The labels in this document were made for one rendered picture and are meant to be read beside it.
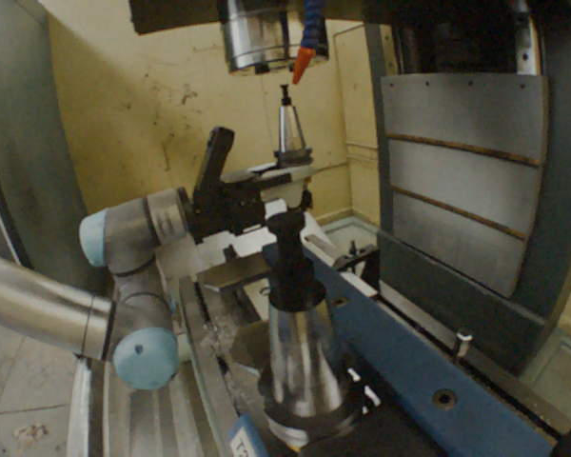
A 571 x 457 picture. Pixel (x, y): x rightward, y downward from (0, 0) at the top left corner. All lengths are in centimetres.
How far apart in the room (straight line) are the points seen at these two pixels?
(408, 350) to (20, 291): 35
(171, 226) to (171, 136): 105
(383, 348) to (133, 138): 136
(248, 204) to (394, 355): 31
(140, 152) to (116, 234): 105
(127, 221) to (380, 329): 33
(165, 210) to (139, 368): 20
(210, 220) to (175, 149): 102
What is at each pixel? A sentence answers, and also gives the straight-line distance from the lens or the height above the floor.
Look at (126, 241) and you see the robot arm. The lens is 41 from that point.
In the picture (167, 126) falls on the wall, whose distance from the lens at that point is 143.
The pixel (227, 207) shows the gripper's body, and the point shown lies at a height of 124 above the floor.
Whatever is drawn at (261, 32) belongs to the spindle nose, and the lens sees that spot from 40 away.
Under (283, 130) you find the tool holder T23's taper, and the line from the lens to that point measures 45.
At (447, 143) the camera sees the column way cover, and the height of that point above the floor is 124.
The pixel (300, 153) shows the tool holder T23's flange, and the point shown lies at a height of 129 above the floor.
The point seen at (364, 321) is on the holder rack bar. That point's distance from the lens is 20.
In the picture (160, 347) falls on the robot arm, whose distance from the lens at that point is 32.
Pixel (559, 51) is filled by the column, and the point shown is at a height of 147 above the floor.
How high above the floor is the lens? 137
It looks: 25 degrees down
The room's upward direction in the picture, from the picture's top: 9 degrees counter-clockwise
